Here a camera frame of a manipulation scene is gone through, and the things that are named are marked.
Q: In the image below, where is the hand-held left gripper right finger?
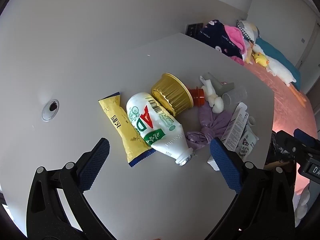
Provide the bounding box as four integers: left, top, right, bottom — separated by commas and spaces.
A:
205, 137, 297, 240

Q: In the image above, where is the gold foil cup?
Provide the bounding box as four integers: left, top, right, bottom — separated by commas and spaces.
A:
151, 73, 194, 117

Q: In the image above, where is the pink cat print blanket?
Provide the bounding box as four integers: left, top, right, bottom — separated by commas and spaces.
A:
230, 54, 245, 66

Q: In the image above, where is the black wall socket panel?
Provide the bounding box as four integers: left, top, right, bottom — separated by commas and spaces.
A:
186, 23, 203, 36

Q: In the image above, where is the white carton box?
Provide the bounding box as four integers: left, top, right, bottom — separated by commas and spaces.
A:
221, 102, 250, 153

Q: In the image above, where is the black trash bag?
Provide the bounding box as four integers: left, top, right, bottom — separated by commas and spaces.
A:
265, 130, 298, 188

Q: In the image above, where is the clear plastic cup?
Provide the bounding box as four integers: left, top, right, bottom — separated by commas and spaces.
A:
222, 85, 248, 105

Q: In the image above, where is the white goose plush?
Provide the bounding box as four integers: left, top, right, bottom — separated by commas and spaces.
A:
252, 44, 307, 108
255, 37, 302, 92

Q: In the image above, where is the white plastic pouch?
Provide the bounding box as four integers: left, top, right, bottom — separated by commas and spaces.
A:
236, 124, 259, 162

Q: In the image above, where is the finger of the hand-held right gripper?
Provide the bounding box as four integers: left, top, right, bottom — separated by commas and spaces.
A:
275, 130, 313, 159
294, 128, 320, 148

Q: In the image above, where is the pink fleece garment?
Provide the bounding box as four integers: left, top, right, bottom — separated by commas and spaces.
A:
224, 25, 248, 53

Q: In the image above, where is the person's white fleece clothing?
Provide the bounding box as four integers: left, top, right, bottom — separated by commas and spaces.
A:
294, 187, 312, 228

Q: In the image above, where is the white paper scrap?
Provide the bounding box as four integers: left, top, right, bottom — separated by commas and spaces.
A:
207, 154, 222, 172

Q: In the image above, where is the orange plastic cap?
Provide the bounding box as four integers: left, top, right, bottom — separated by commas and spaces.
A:
189, 86, 206, 108

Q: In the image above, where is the purple plastic bag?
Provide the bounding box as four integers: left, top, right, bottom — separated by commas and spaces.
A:
186, 104, 234, 148

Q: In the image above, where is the yellow dotted bolster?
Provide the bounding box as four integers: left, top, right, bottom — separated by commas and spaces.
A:
244, 42, 254, 64

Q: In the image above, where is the grey cable grommet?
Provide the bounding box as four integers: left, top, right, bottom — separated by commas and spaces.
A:
41, 99, 60, 122

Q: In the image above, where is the white milk bottle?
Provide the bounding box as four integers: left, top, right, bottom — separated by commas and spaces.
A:
126, 92, 196, 167

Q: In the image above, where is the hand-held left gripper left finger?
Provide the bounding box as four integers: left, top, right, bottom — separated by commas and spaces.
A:
26, 137, 118, 240

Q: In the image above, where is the bed with pink sheet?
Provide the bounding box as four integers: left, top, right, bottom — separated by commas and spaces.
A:
244, 61, 317, 188

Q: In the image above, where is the checkered pillow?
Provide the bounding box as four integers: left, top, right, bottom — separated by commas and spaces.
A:
237, 20, 260, 42

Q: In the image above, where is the grey plastic holder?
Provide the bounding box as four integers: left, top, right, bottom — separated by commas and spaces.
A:
205, 72, 235, 97

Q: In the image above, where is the yellow snack wrapper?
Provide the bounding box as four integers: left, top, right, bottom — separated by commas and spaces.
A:
98, 92, 156, 167

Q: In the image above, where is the navy printed robe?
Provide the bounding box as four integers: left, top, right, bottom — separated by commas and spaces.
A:
195, 19, 244, 60

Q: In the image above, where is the yellow duck plush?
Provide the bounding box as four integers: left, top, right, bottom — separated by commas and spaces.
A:
252, 52, 270, 68

